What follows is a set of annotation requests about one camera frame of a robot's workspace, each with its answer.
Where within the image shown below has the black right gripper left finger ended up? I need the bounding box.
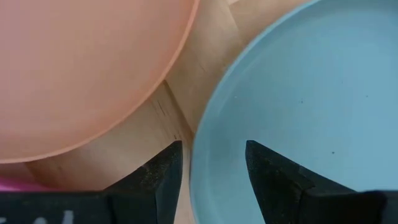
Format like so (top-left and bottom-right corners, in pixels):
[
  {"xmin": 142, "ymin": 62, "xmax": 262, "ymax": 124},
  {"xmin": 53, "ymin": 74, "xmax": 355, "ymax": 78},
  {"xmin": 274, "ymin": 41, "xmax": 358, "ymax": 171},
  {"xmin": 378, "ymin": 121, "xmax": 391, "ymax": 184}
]
[{"xmin": 104, "ymin": 140, "xmax": 183, "ymax": 224}]

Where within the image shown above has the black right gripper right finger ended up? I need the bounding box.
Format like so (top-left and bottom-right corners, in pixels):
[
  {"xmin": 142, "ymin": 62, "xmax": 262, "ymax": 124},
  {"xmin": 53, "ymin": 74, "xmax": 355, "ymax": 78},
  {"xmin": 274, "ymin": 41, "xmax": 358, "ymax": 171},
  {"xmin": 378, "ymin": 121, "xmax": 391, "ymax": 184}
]
[{"xmin": 245, "ymin": 139, "xmax": 357, "ymax": 224}]

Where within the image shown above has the orange plate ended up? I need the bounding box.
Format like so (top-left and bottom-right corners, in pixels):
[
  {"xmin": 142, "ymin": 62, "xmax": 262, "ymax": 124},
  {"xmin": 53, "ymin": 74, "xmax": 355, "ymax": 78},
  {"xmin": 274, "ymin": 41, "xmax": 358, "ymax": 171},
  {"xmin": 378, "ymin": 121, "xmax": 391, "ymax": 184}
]
[{"xmin": 0, "ymin": 0, "xmax": 200, "ymax": 164}]

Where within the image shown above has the pink plate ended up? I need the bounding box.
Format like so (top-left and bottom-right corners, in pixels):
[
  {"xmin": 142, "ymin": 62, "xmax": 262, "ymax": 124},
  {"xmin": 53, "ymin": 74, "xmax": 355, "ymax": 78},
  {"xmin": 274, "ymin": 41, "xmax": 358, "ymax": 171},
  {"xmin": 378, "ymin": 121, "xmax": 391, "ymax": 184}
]
[{"xmin": 0, "ymin": 175, "xmax": 50, "ymax": 192}]

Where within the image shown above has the light blue plate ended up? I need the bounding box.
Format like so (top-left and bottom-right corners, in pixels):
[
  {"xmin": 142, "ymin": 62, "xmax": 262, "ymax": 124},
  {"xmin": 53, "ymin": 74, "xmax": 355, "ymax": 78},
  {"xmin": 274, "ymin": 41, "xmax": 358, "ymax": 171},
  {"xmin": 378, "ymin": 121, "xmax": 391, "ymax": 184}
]
[{"xmin": 189, "ymin": 0, "xmax": 398, "ymax": 224}]

